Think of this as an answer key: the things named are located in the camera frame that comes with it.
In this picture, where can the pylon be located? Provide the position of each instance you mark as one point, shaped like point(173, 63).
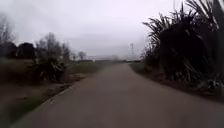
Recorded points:
point(132, 51)

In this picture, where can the grass field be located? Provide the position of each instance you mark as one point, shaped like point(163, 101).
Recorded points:
point(85, 67)

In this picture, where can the grey concrete path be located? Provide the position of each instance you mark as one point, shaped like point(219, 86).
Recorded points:
point(120, 100)

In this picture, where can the spiky flax bush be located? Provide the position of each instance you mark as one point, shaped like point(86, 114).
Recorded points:
point(48, 69)

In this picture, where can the large spiky flax bushes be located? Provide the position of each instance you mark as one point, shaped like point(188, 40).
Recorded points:
point(186, 46)

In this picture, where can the row of bare trees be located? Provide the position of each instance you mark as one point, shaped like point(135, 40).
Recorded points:
point(26, 50)

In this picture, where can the brown mulch bed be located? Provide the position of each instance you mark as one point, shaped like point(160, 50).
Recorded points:
point(23, 96)

